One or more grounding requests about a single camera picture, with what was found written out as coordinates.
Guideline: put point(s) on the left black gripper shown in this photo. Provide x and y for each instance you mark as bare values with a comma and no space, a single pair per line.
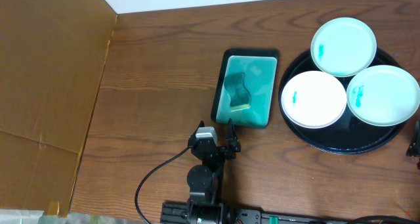
218,148

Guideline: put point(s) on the green yellow sponge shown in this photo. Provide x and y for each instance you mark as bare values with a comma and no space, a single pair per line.
240,97

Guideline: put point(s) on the mint plate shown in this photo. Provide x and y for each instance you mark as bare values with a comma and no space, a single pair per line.
383,95
343,47

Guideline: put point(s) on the white plate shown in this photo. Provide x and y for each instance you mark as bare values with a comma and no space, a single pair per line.
313,99

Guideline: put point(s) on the mint plate top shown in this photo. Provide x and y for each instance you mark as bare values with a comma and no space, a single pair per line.
343,47

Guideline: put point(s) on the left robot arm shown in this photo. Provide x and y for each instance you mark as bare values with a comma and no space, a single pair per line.
205,180

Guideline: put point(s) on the black round tray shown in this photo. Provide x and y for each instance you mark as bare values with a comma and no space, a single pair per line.
348,135

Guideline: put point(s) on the black rectangular water tray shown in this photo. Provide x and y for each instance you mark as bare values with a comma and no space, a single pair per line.
259,67

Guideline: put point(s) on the brown cardboard panel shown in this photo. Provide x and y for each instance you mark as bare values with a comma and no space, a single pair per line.
53,54

